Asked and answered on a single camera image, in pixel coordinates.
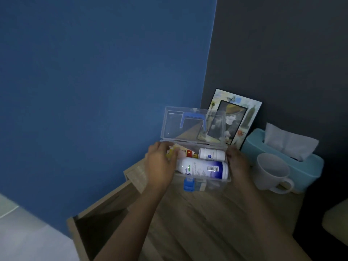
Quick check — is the white mug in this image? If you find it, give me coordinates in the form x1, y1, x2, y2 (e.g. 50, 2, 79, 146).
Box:
253, 153, 295, 194

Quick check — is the large white bottle blue label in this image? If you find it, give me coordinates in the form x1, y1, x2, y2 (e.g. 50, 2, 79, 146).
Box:
175, 157, 229, 180

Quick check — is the person's left hand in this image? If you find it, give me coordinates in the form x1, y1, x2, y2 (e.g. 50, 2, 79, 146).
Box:
145, 141, 180, 191

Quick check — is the white tissue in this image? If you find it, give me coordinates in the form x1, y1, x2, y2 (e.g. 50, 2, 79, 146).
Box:
263, 122, 320, 162

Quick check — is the person's right forearm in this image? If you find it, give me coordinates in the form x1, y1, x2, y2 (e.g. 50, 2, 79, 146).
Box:
234, 182, 312, 261

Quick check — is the clear plastic box blue handle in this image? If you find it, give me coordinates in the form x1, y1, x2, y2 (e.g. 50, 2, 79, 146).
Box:
159, 106, 232, 194

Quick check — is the small white pill bottle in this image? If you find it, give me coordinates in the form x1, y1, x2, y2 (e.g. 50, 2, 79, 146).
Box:
198, 147, 226, 162

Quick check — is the open wooden drawer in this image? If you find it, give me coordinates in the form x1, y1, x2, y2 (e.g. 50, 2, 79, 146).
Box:
67, 157, 154, 261

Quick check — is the person's left forearm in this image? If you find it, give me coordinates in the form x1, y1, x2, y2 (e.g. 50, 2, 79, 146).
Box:
92, 183, 172, 261

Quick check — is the decorated picture frame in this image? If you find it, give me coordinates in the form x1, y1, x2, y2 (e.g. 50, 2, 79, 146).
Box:
197, 89, 263, 150

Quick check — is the teal tissue box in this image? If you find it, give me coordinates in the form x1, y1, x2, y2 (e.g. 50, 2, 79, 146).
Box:
241, 128, 325, 194

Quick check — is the person's right hand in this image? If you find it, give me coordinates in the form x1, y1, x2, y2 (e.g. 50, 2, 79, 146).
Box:
226, 145, 254, 188

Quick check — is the yellow red sachet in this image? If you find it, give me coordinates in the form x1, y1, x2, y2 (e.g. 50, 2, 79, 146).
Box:
166, 143, 199, 160

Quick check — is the cream cushion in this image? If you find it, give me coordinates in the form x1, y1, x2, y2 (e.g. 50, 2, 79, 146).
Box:
322, 199, 348, 247

